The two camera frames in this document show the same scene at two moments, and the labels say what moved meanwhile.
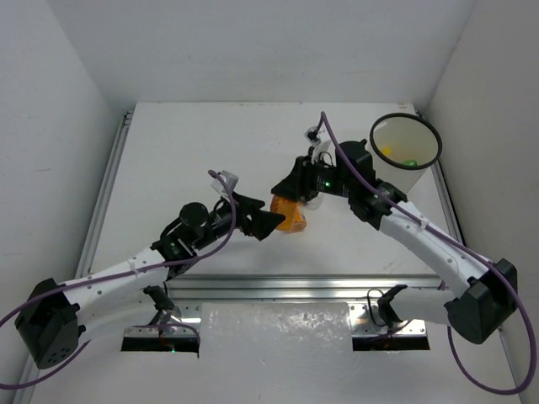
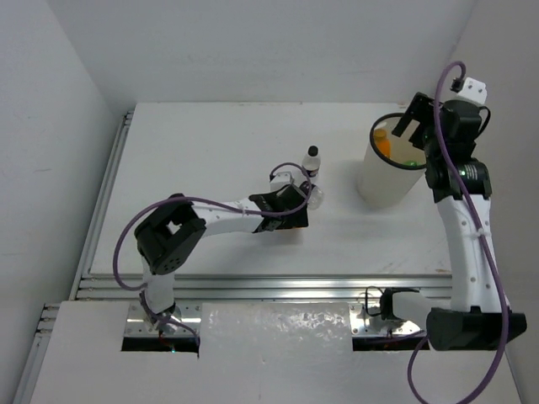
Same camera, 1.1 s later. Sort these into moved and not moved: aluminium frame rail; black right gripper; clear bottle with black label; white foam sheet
Moved: black right gripper
Not moved: white foam sheet; clear bottle with black label; aluminium frame rail
